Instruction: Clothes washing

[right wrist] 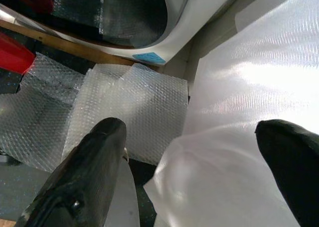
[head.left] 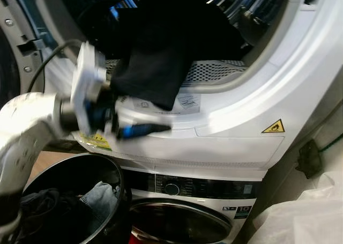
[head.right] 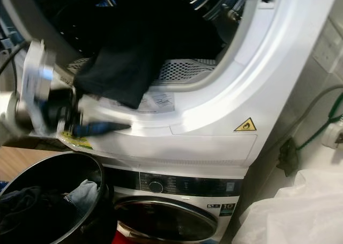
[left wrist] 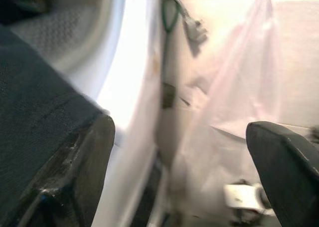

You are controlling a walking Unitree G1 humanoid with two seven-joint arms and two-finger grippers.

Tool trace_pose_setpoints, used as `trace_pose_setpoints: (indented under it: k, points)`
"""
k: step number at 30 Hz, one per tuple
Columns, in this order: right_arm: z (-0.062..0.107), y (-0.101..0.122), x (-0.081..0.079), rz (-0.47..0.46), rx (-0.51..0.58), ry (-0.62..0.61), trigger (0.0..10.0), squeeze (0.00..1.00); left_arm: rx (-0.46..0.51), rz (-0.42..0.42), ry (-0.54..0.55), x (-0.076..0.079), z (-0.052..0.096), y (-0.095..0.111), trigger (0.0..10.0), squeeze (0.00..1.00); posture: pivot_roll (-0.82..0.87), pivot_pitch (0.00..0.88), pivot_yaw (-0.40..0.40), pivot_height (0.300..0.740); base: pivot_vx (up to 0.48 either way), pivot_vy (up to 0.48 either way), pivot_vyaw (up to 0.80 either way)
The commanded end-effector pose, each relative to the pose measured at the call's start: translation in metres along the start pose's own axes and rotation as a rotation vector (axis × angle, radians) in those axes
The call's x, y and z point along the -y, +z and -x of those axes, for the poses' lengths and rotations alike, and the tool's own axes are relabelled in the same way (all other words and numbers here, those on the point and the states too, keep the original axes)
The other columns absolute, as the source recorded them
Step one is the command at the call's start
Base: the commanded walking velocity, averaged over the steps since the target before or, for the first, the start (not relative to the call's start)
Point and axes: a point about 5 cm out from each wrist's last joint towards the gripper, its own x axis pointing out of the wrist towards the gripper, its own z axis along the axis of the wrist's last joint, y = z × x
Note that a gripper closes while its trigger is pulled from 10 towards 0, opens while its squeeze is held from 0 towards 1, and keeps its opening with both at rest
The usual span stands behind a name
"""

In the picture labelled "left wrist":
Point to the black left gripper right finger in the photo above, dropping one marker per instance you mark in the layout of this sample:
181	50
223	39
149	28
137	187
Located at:
286	172

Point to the dark navy garment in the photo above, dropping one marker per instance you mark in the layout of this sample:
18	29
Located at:
30	99

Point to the white plastic adapter block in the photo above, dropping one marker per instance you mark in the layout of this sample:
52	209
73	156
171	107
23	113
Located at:
243	195

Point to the translucent white plastic bag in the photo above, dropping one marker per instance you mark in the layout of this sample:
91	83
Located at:
239	82

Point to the light grey power plug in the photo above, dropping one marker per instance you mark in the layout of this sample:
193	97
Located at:
195	35

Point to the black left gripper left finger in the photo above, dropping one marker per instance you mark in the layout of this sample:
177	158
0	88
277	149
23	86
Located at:
82	167

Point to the white tumble dryer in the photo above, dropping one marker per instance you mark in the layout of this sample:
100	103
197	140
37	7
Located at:
124	62

